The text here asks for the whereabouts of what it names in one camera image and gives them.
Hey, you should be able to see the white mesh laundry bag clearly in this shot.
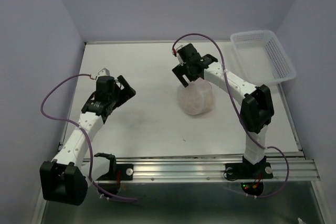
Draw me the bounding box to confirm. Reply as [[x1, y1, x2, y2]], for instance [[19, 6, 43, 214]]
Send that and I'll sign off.
[[176, 79, 215, 116]]

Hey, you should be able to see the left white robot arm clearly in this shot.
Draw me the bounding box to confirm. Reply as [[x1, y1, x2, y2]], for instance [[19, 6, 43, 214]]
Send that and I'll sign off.
[[39, 73, 137, 206]]

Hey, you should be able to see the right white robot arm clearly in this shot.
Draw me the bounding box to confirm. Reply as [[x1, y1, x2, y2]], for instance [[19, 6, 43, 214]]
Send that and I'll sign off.
[[172, 43, 275, 177]]

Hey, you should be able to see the white plastic basket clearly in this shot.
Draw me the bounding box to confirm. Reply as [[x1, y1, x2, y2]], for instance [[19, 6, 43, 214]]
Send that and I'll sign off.
[[230, 30, 297, 86]]

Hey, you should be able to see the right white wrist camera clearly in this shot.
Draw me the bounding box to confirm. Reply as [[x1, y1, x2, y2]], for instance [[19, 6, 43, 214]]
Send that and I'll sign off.
[[172, 45, 184, 66]]

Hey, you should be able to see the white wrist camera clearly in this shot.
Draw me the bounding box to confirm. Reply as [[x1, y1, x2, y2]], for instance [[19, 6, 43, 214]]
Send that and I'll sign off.
[[97, 68, 110, 77], [172, 45, 184, 66]]

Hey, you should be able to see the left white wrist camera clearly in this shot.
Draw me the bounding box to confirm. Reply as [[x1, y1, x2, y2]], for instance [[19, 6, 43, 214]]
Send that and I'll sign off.
[[97, 68, 110, 77]]

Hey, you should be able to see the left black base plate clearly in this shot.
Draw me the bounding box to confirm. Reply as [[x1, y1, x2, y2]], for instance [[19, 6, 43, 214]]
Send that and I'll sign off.
[[90, 153, 137, 202]]

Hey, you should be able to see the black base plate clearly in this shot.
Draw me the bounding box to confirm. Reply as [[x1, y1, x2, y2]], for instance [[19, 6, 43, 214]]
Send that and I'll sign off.
[[90, 153, 137, 202], [223, 156, 274, 197]]

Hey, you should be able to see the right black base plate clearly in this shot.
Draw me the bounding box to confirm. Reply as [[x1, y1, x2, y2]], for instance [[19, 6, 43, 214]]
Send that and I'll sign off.
[[223, 156, 274, 197]]

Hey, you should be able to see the aluminium rail frame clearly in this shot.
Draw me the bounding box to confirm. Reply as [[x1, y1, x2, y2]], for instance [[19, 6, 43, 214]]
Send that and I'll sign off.
[[89, 73, 333, 223]]

